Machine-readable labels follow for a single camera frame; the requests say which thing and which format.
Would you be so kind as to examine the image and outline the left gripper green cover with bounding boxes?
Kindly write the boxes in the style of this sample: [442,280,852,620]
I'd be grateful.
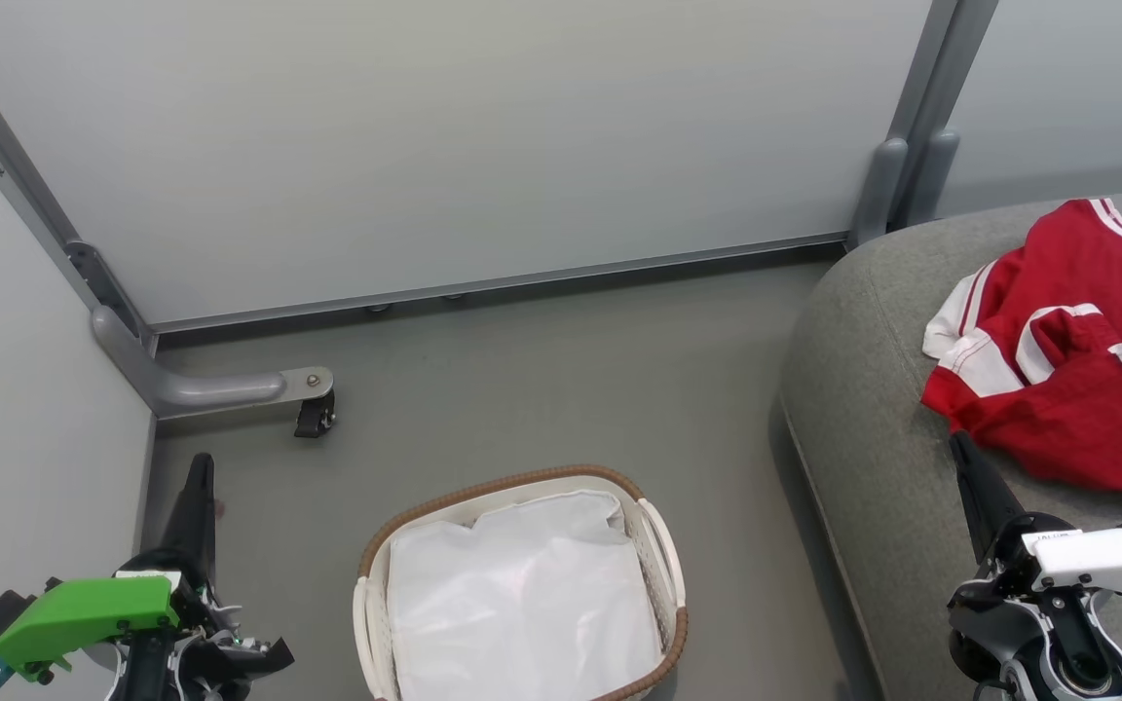
[0,453,295,701]

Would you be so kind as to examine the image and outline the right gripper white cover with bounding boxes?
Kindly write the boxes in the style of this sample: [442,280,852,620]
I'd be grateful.
[947,430,1122,684]

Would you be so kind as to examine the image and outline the red garment with white stripes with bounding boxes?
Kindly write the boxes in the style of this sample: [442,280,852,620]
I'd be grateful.
[919,198,1122,505]

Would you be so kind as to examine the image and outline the white laundry basket brown rim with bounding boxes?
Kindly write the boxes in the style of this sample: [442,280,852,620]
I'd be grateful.
[353,464,690,701]

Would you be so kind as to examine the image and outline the grey partition foot long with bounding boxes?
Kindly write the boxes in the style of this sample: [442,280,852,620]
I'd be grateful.
[91,305,335,420]

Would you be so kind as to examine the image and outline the black caster wheel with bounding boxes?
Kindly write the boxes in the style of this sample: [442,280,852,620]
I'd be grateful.
[293,389,338,439]

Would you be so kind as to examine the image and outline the grey fabric sofa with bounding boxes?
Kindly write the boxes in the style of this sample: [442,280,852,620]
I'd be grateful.
[778,185,1122,701]

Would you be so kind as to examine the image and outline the grey curved partition foot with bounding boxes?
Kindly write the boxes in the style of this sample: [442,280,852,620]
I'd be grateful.
[848,136,911,249]
[905,129,961,227]

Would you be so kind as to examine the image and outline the white fabric liner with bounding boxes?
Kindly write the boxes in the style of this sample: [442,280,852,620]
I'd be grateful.
[386,490,667,701]

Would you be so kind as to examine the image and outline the grey partition corner post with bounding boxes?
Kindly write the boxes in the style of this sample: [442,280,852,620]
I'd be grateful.
[0,19,158,356]

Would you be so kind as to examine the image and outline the grey partition bottom rail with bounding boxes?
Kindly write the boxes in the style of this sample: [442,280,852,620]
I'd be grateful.
[147,232,849,337]

